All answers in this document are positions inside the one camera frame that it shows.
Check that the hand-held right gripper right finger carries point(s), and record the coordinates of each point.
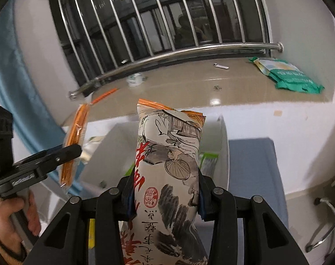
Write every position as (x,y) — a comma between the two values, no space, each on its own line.
(202,207)

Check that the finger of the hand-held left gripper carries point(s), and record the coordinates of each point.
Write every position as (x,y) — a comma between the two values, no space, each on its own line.
(37,156)
(68,153)

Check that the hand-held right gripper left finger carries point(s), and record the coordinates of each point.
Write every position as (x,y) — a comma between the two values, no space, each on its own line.
(128,207)

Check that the clear orange snack packet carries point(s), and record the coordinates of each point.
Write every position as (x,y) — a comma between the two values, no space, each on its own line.
(76,127)

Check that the white cardboard box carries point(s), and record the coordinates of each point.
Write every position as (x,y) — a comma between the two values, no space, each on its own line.
(113,154)

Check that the white ink-drawing snack packet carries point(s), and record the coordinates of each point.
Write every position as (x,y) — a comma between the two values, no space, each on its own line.
(167,149)

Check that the person's left forearm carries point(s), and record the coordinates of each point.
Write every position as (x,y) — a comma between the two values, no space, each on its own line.
(3,248)

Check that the person's left hand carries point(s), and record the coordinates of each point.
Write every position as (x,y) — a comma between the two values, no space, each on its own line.
(10,212)

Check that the green snack packet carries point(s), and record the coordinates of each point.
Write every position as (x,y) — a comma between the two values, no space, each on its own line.
(208,164)

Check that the blue curtain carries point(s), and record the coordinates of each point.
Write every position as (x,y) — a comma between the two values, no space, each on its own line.
(15,93)

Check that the orange pen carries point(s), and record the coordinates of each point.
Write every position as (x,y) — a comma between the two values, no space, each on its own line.
(104,96)

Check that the tape roll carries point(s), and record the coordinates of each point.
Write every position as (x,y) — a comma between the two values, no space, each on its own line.
(135,80)

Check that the beige tape patch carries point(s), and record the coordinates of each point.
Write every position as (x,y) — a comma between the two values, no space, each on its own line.
(277,113)

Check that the chrome chair base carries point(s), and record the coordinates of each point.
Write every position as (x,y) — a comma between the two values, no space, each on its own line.
(326,220)

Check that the pale printed wipes packet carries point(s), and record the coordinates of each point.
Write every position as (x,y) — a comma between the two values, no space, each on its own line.
(269,66)

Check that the green wipes packet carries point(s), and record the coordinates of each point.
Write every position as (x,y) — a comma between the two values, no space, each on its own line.
(300,84)

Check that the steel window guard rail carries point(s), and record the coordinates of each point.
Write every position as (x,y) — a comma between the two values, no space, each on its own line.
(167,19)

